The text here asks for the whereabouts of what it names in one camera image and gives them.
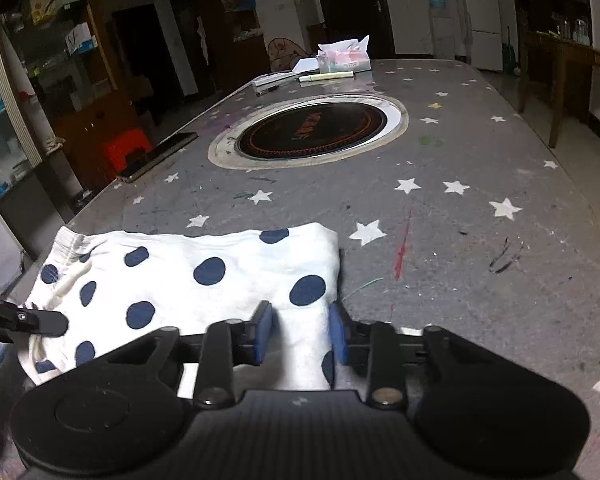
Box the dark wooden side table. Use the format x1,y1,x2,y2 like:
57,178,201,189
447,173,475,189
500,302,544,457
517,32,600,148

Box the white refrigerator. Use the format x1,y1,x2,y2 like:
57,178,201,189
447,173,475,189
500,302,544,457
463,0,503,72

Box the white paper sheets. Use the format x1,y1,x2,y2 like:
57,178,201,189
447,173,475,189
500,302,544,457
292,58,320,74

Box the water dispenser with blue bottle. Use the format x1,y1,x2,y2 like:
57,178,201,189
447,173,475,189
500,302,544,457
428,0,455,60

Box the dark wall shelf unit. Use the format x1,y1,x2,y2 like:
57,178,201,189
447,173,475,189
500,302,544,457
508,0,594,49

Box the white navy polka dot garment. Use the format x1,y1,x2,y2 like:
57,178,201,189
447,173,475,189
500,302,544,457
18,223,339,390

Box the black smartphone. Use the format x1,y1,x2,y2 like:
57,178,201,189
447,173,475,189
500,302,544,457
116,131,198,183

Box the glass display cabinet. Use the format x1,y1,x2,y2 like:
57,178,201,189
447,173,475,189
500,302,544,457
0,0,135,192

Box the tissue pack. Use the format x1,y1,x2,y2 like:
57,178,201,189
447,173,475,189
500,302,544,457
316,36,370,73

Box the white pen box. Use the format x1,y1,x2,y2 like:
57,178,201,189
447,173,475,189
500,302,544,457
299,70,354,84

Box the white remote control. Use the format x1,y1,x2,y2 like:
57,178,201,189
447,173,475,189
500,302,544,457
251,72,299,88

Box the red plastic stool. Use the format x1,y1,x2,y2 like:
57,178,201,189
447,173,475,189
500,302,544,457
97,128,152,179

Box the round induction cooktop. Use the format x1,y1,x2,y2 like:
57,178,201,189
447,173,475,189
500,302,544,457
208,93,410,170

